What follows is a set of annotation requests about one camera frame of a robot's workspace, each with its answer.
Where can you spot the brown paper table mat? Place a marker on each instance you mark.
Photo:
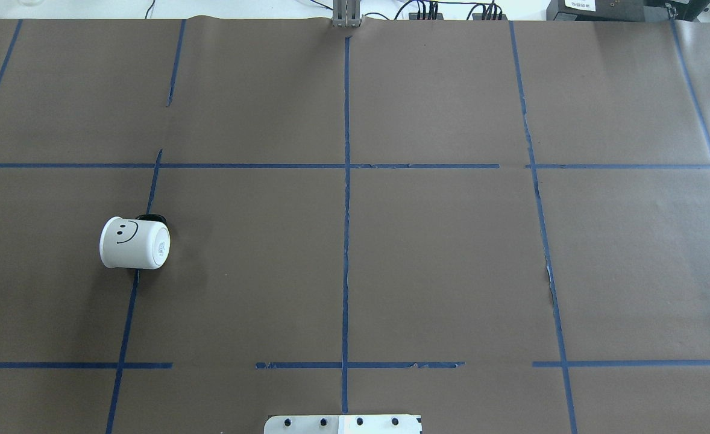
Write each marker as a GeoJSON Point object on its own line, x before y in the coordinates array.
{"type": "Point", "coordinates": [498, 226]}

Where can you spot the grey aluminium profile post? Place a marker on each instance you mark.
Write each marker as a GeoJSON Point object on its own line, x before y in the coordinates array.
{"type": "Point", "coordinates": [346, 13]}

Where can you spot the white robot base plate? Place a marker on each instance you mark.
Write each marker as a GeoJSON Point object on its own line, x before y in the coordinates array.
{"type": "Point", "coordinates": [363, 423]}

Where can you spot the black box device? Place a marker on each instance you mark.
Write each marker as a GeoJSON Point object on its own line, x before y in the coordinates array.
{"type": "Point", "coordinates": [615, 11]}

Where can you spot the white smiley mug black handle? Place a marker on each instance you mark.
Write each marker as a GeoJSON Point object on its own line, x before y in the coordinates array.
{"type": "Point", "coordinates": [140, 243]}

